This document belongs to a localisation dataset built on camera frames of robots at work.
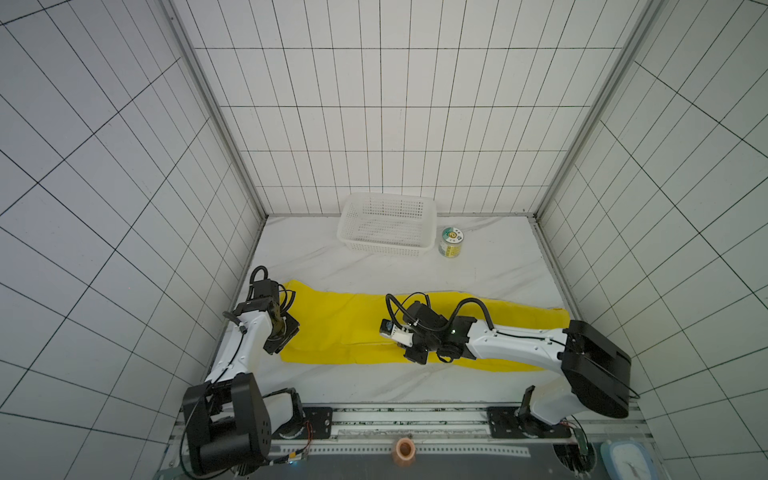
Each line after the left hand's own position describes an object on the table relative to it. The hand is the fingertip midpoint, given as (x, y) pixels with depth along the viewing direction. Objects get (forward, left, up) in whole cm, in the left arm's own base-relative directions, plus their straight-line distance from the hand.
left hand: (290, 343), depth 82 cm
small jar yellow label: (+34, -49, +3) cm, 60 cm away
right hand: (+1, -31, 0) cm, 31 cm away
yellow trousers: (+8, -13, -6) cm, 16 cm away
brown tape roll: (-25, -31, +7) cm, 41 cm away
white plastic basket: (+50, -31, -4) cm, 59 cm away
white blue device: (-26, -82, 0) cm, 86 cm away
